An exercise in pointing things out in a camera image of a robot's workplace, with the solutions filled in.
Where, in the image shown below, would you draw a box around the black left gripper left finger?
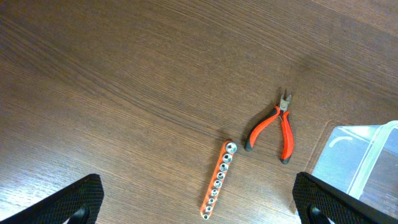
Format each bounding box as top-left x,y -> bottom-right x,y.
2,174 -> 104,224

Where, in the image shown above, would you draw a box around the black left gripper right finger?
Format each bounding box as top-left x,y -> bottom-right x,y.
292,172 -> 397,224

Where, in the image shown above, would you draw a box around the clear plastic container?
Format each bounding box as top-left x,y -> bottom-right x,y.
311,120 -> 397,218

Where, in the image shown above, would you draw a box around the red-handled pliers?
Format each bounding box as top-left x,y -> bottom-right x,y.
244,90 -> 294,164

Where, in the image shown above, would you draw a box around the orange socket rail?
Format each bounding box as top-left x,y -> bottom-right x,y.
200,139 -> 238,220

